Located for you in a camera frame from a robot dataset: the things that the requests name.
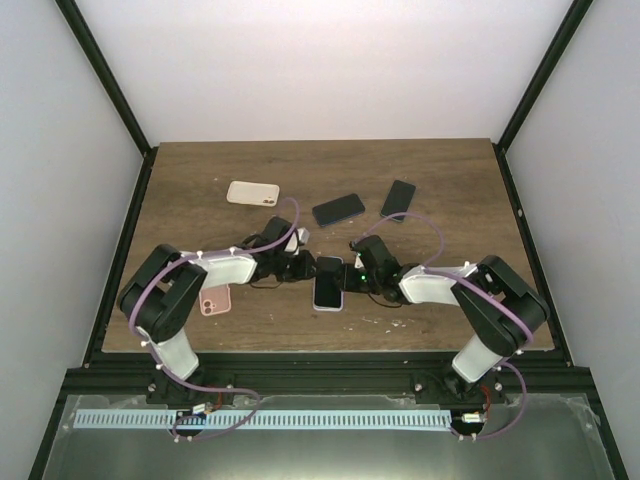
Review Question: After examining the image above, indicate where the lavender phone case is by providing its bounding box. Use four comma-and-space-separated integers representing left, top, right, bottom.
312, 255, 346, 313

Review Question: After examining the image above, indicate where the pink phone case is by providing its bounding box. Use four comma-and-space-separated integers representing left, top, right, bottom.
199, 285, 232, 317

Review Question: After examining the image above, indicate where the black phone teal edge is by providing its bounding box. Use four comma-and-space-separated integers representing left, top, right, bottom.
380, 180, 417, 217

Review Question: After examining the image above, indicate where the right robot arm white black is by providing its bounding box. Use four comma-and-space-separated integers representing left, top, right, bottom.
331, 235, 550, 403

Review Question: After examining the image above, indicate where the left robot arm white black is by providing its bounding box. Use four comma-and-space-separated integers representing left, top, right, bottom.
117, 216, 315, 404

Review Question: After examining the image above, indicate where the black phone blue edge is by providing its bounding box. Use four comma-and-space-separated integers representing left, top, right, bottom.
312, 193, 366, 227

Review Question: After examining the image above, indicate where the beige phone case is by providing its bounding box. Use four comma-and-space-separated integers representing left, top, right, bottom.
226, 180, 280, 207

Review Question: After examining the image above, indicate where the metal front plate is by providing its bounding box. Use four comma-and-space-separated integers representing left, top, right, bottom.
42, 394, 614, 479

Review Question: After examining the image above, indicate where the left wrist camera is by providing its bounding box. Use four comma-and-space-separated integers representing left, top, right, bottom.
284, 228, 310, 255

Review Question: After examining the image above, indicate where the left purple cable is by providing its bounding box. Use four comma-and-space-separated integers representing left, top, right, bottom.
128, 197, 303, 444

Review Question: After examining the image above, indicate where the purple cable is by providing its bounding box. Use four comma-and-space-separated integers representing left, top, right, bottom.
349, 211, 534, 442
128, 197, 303, 444

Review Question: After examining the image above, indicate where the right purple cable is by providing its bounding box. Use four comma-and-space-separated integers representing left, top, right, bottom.
349, 211, 534, 442

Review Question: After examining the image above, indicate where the black aluminium frame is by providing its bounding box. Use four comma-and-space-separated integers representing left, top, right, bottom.
29, 1, 628, 479

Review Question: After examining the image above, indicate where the light blue slotted cable duct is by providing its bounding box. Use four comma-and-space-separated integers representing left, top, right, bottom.
73, 409, 452, 432

